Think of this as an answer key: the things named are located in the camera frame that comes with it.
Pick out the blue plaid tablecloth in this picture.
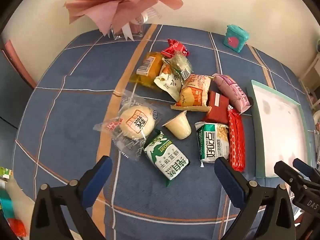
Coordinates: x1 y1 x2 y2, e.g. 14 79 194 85
11 24 320 240

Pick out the pink paper flower bouquet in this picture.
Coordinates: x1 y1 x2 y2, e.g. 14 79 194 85
64 0 184 37

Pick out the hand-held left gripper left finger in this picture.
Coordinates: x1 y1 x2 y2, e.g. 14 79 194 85
29 155 113 240

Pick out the orange red object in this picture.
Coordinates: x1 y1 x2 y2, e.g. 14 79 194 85
7 217 27 237

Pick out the white jelly cup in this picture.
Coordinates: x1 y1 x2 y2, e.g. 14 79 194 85
162 110 192 140

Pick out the green white oat packet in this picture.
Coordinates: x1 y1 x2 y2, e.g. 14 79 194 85
195 122 230 167

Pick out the white snack packet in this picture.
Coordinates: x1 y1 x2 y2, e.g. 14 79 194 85
153 64 185 102

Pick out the green printed packet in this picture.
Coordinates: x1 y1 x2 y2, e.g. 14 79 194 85
0 167 13 181

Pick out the clear glass vase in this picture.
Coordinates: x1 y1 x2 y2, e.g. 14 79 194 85
109 21 145 40

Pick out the dark red snack packet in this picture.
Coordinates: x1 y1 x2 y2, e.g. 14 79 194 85
202 91 230 125

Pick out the small red snack packet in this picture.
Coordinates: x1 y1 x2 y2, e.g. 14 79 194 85
161 39 190 58

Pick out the green white biscuit packet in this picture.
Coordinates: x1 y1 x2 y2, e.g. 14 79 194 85
143 129 190 187

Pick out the long red wafer packet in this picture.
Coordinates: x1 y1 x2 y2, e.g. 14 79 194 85
227 106 246 172

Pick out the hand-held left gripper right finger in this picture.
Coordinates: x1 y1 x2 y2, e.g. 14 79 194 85
214 156 297 240

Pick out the teal toy chest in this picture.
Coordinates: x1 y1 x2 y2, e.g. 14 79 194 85
223 24 250 53

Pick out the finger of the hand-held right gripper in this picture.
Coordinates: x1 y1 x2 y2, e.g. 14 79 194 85
274 161 309 198
293 158 320 182

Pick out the teal object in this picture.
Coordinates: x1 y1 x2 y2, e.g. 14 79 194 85
0 195 13 218

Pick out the white bag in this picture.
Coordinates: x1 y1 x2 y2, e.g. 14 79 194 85
5 177 35 220

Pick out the pink roll cake packet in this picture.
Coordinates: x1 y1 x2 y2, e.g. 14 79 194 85
212 74 251 113

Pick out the clear green-edged snack packet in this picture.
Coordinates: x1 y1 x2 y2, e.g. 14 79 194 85
162 52 192 80

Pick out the orange cake packet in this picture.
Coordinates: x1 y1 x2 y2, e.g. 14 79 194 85
129 51 167 88

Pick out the beige chips packet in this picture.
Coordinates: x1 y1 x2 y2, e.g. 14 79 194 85
171 74 215 112

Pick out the teal-edged white box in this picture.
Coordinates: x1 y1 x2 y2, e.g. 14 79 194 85
246 79 310 179

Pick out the white shelf unit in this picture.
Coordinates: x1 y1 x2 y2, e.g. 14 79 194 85
299 52 320 110

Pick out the round pastry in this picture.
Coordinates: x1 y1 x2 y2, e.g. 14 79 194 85
93 89 160 162

